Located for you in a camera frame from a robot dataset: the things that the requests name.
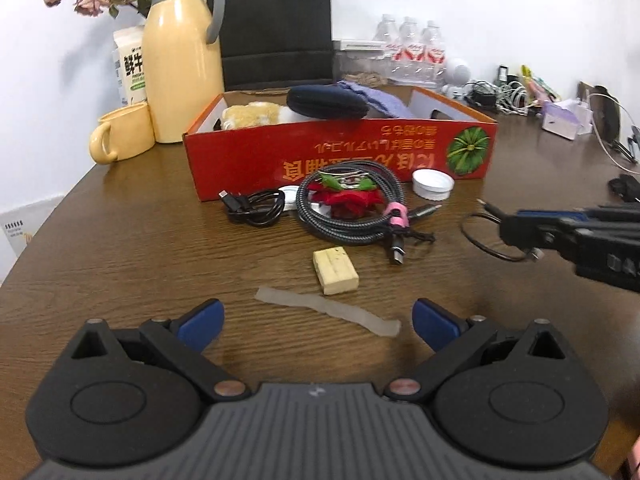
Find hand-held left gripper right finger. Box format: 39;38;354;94
385;297;573;403

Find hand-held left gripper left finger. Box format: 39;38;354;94
70;298;251;403

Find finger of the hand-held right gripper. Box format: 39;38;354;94
500;216;576;251
517;205;640;222

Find thin black cable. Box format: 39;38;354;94
460;199;545;264

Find white bottle cap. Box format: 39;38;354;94
411;169;456;202

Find red artificial flower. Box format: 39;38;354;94
306;172;387;221

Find grey braided cable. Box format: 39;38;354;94
295;166;437;267

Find red cardboard box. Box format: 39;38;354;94
182;86;499;203

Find small black adapter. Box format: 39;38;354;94
607;174;640;202

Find purple tissue box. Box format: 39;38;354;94
541;99;593;140

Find beige rectangular block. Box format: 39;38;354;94
313;246;361;296

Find strip of tape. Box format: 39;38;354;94
254;286;402;337

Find dark brown pouch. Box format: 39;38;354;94
577;81;626;147

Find colourful packets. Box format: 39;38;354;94
520;64;563;106

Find purple cloth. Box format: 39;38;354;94
336;80;416;120

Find yellow mug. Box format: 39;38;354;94
89;102;157;165

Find beige plush toy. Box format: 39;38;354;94
215;101;293;132

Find navy zip pouch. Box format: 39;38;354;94
286;85;369;121

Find clear container with white lid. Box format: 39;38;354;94
332;39;396;86

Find yellow thermos jug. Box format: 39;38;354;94
141;0;226;145

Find white milk carton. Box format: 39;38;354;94
112;26;148;108

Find black paper bag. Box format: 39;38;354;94
220;0;335;92

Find black usb cable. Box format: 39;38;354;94
218;187;287;228

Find tangle of cables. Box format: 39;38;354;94
462;65;538;116

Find white round camera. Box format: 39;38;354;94
442;57;473;98

